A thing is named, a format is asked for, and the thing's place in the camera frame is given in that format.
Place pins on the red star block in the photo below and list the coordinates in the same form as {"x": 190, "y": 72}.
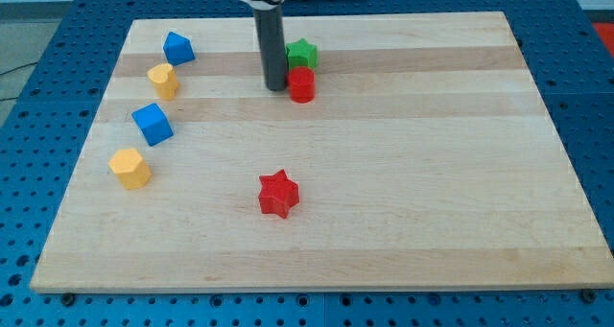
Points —
{"x": 278, "y": 194}

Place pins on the green star block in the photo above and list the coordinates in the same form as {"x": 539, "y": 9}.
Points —
{"x": 302, "y": 53}

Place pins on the blue cube block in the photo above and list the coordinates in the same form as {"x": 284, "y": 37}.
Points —
{"x": 153, "y": 123}

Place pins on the red cylinder block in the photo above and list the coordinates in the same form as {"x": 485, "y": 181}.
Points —
{"x": 302, "y": 84}

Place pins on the wooden board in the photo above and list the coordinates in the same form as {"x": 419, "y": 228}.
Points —
{"x": 427, "y": 161}

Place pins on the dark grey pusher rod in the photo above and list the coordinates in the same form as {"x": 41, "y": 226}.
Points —
{"x": 271, "y": 40}

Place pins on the yellow heart block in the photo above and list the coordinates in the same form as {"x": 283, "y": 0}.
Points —
{"x": 164, "y": 81}

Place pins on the blue pentagon block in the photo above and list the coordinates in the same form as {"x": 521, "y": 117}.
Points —
{"x": 178, "y": 49}

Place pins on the yellow hexagon block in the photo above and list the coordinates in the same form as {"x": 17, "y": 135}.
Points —
{"x": 130, "y": 168}

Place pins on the red object at right edge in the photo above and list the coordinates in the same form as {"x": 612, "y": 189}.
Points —
{"x": 605, "y": 31}

